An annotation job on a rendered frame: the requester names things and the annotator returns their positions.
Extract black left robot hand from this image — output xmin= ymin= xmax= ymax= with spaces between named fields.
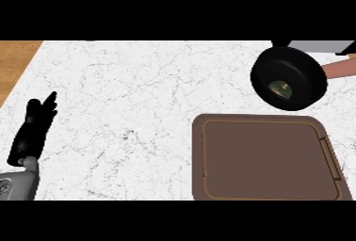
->
xmin=6 ymin=90 xmax=59 ymax=168

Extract brown tray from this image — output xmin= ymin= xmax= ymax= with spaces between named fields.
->
xmin=190 ymin=113 xmax=354 ymax=201

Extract green squash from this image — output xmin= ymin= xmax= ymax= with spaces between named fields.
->
xmin=269 ymin=79 xmax=294 ymax=100

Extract black pot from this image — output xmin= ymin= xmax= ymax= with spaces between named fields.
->
xmin=249 ymin=45 xmax=329 ymax=112

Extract pink pot handle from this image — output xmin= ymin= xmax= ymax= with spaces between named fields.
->
xmin=320 ymin=58 xmax=356 ymax=80

